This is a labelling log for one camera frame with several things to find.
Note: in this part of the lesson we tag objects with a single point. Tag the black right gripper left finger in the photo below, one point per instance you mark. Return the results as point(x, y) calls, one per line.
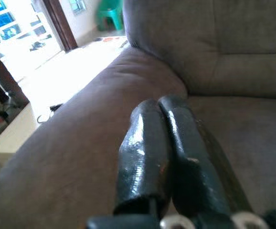
point(142, 167)

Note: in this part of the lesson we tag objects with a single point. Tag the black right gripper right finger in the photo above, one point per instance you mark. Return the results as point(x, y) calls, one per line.
point(193, 171)

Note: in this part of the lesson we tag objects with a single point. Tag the grey-brown fabric sofa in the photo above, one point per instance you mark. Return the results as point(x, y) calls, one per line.
point(200, 59)

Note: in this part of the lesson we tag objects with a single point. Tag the small black device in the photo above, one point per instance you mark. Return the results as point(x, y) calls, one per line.
point(55, 107)

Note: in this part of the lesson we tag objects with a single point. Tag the white printed magazine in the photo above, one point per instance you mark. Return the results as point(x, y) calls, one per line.
point(109, 39)

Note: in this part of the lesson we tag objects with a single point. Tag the teal plastic chair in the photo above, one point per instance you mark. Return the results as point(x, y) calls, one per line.
point(109, 14)

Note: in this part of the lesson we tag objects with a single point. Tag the glass louvre window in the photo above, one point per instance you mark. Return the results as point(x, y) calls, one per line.
point(77, 6)

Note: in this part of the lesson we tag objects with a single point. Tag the brown wooden door frame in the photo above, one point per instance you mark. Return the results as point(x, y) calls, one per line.
point(61, 26)

